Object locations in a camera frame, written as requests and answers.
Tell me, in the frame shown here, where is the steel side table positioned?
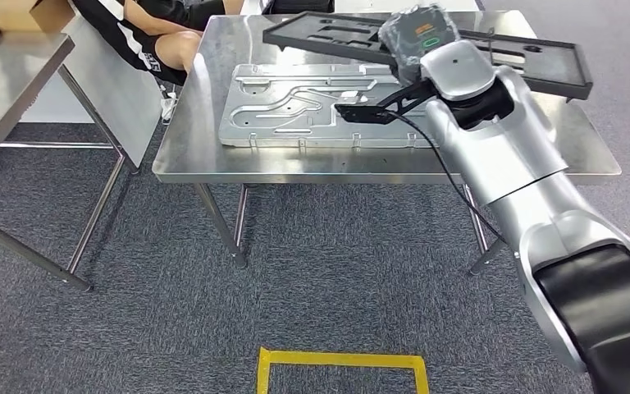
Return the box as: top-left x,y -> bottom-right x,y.
0,24 -> 127,293

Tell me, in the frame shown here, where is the white power strip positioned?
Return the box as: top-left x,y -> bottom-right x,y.
160,91 -> 179,123

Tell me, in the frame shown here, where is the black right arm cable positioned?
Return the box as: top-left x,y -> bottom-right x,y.
388,30 -> 509,245

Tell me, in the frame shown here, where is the yellow floor tape square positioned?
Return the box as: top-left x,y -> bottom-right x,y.
255,346 -> 430,394

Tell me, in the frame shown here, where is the stamped silver metal plate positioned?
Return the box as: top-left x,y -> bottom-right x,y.
217,62 -> 458,149

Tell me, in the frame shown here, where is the brown cardboard box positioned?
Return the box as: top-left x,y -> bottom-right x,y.
0,0 -> 77,34

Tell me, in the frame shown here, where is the steel workbench table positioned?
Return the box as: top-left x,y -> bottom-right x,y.
152,9 -> 623,277

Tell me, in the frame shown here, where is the black plastic frame part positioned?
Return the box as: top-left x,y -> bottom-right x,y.
262,11 -> 594,102

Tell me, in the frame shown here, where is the white table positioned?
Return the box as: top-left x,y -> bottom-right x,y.
239,0 -> 482,16

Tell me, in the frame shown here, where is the person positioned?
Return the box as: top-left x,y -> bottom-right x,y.
70,0 -> 243,87

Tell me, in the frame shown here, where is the grey panel board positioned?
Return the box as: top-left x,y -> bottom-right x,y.
58,15 -> 165,175

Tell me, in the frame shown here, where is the black camera bracket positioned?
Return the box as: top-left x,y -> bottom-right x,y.
334,78 -> 438,126

